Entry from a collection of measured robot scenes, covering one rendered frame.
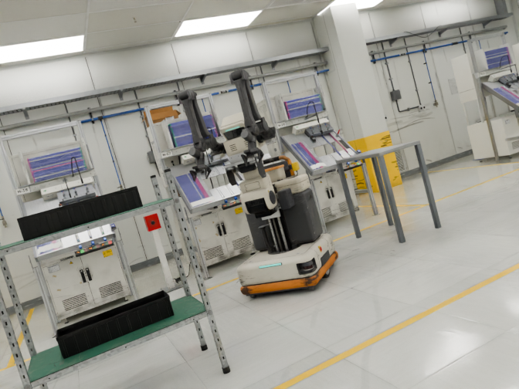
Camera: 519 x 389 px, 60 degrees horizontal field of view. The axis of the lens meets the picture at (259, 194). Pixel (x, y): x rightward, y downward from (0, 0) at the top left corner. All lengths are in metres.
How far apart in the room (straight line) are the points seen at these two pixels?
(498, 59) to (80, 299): 6.75
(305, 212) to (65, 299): 2.52
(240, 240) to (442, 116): 5.35
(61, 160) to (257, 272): 2.43
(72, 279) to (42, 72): 2.97
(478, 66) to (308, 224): 5.08
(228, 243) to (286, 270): 1.80
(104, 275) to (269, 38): 4.51
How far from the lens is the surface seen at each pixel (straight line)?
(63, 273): 4.76
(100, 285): 4.79
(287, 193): 3.37
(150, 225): 4.60
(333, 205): 5.58
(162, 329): 2.36
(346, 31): 7.60
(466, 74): 7.98
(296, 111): 5.62
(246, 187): 3.35
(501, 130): 7.75
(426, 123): 8.92
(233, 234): 5.02
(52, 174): 4.89
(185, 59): 6.92
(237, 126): 3.25
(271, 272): 3.36
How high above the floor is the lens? 1.02
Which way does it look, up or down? 4 degrees down
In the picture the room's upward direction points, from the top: 16 degrees counter-clockwise
